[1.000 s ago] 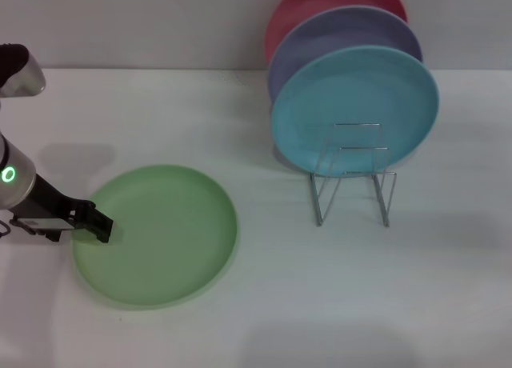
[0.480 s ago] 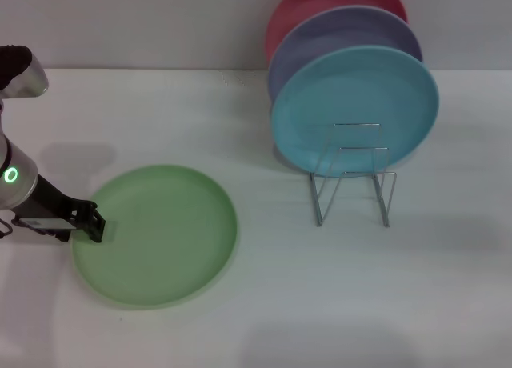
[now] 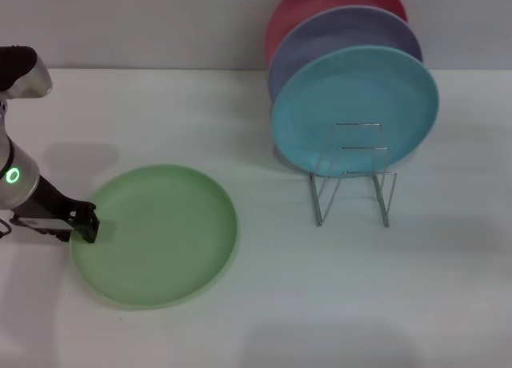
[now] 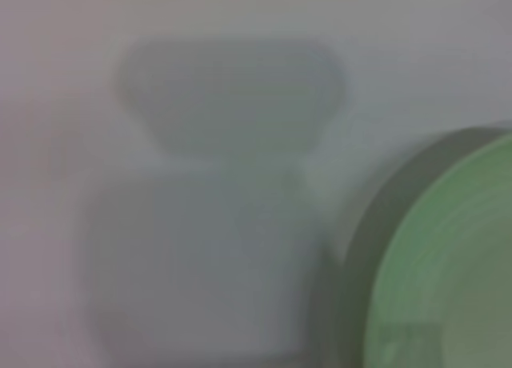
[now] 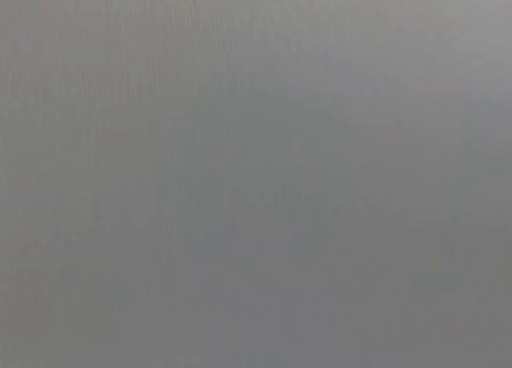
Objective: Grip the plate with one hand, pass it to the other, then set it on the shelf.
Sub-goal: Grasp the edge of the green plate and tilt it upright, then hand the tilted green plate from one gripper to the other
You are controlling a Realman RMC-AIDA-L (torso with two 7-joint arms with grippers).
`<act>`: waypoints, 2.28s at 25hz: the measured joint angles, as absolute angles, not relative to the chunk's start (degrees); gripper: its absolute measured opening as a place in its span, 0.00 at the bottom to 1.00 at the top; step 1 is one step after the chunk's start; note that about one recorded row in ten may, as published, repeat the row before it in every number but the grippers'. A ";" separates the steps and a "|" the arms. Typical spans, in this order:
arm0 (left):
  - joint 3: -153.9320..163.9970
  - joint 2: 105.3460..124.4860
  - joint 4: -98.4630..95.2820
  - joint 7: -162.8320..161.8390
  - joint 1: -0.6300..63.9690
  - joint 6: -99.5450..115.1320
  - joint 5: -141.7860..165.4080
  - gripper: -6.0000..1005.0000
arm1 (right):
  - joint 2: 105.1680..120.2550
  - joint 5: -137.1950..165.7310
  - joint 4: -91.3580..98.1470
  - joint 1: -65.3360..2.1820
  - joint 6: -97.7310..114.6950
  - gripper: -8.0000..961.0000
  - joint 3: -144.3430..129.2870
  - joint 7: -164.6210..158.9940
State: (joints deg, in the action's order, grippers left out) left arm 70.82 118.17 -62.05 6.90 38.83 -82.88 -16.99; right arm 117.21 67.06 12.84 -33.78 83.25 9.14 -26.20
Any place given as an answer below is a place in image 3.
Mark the blue round plate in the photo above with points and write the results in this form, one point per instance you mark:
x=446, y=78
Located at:
x=352, y=92

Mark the purple round plate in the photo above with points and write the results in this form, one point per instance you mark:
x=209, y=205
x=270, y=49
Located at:
x=320, y=44

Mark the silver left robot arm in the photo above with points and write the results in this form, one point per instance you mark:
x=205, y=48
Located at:
x=20, y=172

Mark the red round plate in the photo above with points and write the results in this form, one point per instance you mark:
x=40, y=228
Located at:
x=320, y=4

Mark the green round plate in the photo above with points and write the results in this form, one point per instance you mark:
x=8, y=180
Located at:
x=160, y=240

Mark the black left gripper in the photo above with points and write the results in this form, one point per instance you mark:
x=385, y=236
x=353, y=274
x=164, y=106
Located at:
x=54, y=204

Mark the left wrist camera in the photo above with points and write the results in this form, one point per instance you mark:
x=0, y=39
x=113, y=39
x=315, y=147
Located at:
x=48, y=226

